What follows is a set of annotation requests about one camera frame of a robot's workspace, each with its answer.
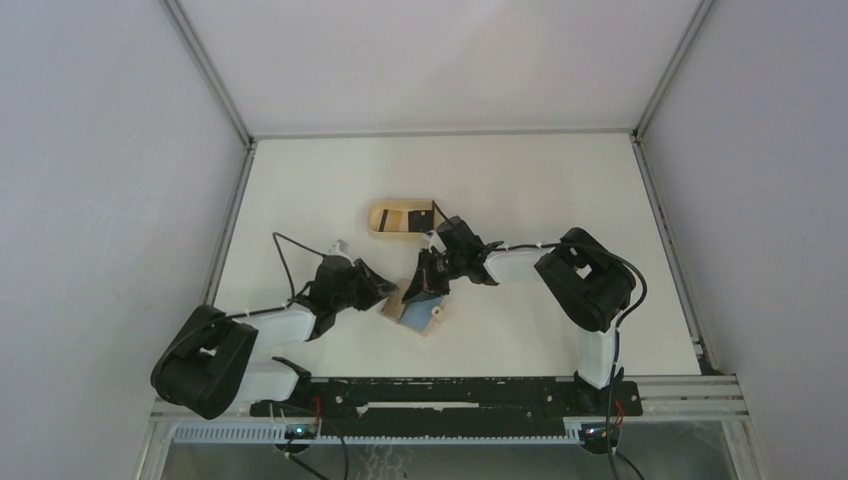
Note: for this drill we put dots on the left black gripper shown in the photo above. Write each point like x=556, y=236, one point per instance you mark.
x=376, y=289

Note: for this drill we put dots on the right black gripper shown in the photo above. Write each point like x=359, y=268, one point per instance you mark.
x=424, y=280

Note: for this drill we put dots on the beige card holder wallet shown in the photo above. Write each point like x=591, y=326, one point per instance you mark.
x=421, y=317

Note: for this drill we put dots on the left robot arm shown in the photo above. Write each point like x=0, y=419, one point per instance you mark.
x=217, y=359

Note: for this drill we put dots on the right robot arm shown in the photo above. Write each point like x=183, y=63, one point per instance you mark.
x=592, y=285

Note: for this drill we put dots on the black card in tray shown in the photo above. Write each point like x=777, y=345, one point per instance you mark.
x=420, y=221

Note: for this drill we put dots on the wooden oval tray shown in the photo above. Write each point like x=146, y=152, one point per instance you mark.
x=387, y=218

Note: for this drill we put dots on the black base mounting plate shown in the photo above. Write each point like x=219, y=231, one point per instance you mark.
x=475, y=407

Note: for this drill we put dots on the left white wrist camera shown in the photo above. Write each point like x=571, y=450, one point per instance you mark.
x=339, y=248

